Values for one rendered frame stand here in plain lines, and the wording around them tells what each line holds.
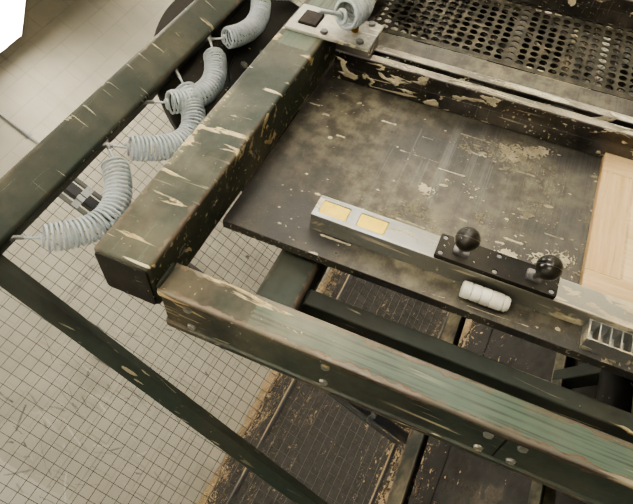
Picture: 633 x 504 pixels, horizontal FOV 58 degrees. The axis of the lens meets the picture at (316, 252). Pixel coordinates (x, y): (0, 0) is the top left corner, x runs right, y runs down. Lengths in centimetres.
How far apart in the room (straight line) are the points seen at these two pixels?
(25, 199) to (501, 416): 105
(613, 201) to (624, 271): 16
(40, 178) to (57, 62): 496
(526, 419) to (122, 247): 62
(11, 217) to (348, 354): 82
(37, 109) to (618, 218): 546
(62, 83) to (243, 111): 520
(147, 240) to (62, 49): 558
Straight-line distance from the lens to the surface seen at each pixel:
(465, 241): 85
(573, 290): 101
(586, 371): 264
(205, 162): 100
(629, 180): 127
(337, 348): 84
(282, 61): 122
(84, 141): 148
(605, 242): 113
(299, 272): 101
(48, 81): 623
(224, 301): 88
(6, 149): 588
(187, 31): 178
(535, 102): 127
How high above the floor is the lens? 191
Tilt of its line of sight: 15 degrees down
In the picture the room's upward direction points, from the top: 51 degrees counter-clockwise
